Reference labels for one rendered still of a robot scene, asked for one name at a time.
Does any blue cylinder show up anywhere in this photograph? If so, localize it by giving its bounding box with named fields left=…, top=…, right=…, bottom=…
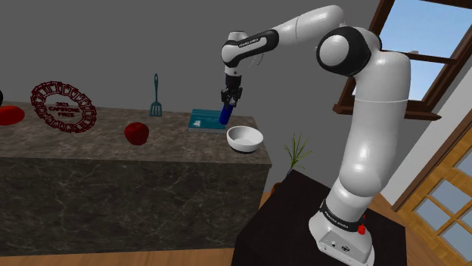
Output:
left=219, top=103, right=234, bottom=125

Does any teal book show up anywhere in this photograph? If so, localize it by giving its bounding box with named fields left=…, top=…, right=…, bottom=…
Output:
left=187, top=108, right=228, bottom=134

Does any white bowl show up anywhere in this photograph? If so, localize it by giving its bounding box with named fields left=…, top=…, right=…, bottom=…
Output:
left=226, top=125, right=265, bottom=154

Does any teal slotted spatula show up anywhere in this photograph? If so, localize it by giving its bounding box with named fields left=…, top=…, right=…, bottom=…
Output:
left=148, top=73, right=163, bottom=118

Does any green potted plant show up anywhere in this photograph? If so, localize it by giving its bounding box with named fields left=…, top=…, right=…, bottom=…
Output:
left=271, top=132, right=314, bottom=195

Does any red apple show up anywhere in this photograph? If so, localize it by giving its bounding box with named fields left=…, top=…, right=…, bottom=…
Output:
left=124, top=122, right=151, bottom=146

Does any black robot stand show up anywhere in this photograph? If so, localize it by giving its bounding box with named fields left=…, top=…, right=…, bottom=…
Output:
left=231, top=169, right=408, bottom=266

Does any dark marble counter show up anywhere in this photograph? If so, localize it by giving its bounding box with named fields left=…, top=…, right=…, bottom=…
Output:
left=0, top=101, right=273, bottom=258

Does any brown framed window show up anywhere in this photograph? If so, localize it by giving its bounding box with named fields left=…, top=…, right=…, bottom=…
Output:
left=332, top=0, right=472, bottom=122

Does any red plate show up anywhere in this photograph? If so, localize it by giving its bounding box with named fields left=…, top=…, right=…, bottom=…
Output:
left=0, top=105, right=26, bottom=126

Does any wooden glazed door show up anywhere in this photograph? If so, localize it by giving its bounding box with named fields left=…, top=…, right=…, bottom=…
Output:
left=391, top=109, right=472, bottom=266

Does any dark red ring trophy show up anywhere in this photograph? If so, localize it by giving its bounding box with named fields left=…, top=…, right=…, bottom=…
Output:
left=29, top=81, right=98, bottom=134

